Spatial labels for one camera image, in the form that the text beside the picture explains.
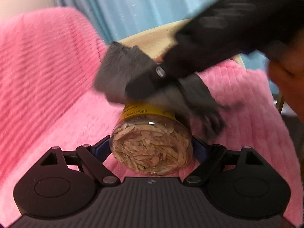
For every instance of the person's right hand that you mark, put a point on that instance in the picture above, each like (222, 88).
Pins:
(287, 74)

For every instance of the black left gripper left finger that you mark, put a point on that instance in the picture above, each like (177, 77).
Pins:
(90, 159)

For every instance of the grey microfibre cloth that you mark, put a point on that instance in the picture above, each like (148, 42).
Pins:
(127, 74)

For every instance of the cream yellow cushion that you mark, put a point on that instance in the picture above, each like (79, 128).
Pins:
(156, 41)

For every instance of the light blue star curtain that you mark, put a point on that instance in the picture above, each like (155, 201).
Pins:
(117, 19)

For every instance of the clear jar with yellow label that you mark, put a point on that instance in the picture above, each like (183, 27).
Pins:
(151, 140)

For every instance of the pink ribbed blanket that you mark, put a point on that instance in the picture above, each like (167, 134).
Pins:
(49, 59)

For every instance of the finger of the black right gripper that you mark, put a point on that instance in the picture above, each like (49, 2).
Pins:
(152, 81)

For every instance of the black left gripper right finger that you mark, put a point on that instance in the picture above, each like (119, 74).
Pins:
(212, 161)

